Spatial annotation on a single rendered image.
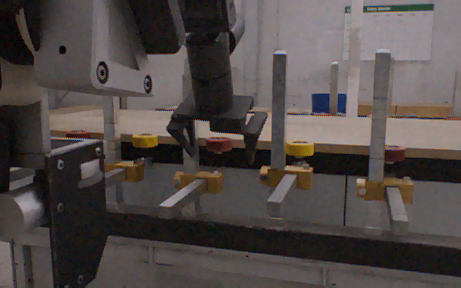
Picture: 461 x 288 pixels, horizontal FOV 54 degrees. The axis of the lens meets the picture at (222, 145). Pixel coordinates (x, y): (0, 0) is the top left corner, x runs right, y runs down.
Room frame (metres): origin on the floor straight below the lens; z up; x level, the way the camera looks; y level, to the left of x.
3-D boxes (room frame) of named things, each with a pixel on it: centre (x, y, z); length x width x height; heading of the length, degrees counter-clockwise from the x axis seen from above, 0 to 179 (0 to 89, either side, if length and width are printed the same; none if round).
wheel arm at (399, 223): (1.05, -0.41, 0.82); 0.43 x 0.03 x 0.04; 163
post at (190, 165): (1.27, 0.09, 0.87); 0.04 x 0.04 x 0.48; 73
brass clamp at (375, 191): (1.12, -0.41, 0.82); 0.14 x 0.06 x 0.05; 73
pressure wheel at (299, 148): (1.32, -0.23, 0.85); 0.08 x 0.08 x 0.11
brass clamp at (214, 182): (1.26, 0.07, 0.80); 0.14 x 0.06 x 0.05; 73
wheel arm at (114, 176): (1.27, 0.31, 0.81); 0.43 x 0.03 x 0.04; 163
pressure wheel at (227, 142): (1.39, 0.01, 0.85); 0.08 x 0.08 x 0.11
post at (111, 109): (1.34, 0.33, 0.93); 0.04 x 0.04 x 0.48; 73
